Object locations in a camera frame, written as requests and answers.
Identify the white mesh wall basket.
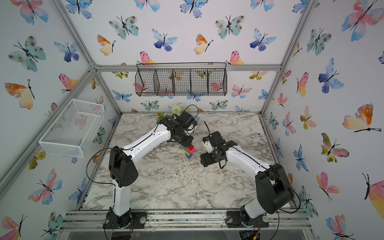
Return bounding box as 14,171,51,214
39,99,105,158

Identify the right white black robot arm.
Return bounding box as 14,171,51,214
201,132,295,220

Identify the black wire wall basket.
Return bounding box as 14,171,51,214
134,62,228,97

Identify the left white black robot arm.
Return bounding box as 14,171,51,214
108,112,198,228

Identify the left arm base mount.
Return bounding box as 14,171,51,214
103,210,148,230

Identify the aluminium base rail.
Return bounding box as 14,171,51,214
60,209,312,232

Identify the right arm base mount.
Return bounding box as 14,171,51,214
225,210,269,229

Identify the white pot with flowers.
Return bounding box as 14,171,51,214
156,103,191,124

